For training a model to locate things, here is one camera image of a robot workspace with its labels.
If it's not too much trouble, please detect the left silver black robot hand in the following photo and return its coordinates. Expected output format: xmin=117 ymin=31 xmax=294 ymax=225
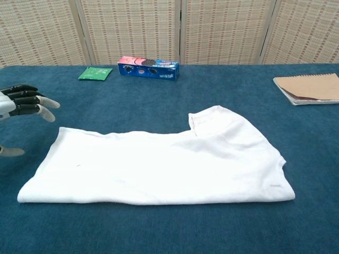
xmin=0 ymin=84 xmax=61 ymax=158

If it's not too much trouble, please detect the woven folding screen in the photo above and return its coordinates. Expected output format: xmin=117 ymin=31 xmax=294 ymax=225
xmin=0 ymin=0 xmax=339 ymax=69

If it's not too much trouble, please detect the blue pink cookie box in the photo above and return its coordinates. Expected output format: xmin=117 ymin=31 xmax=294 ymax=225
xmin=117 ymin=55 xmax=181 ymax=81

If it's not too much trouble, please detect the green sachet packet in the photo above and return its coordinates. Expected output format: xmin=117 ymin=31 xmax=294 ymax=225
xmin=77 ymin=66 xmax=113 ymax=80

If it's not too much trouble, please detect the white T-shirt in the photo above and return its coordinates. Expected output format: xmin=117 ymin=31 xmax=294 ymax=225
xmin=17 ymin=105 xmax=296 ymax=206

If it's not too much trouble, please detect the brown spiral notebook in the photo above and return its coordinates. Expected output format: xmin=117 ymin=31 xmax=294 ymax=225
xmin=272 ymin=72 xmax=339 ymax=106

